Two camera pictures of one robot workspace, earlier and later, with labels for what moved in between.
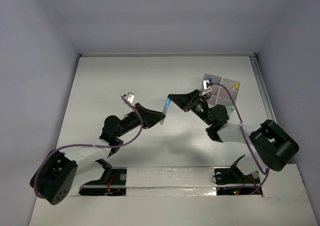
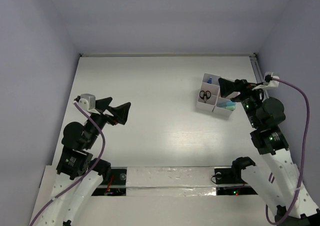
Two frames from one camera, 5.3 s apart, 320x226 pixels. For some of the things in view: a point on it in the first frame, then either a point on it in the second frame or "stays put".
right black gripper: x=186 y=102 to x=228 y=86
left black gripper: x=141 y=115 to x=107 y=113
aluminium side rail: x=262 y=88 stays put
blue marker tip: x=167 y=102 to x=225 y=104
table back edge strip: x=165 y=54 stays put
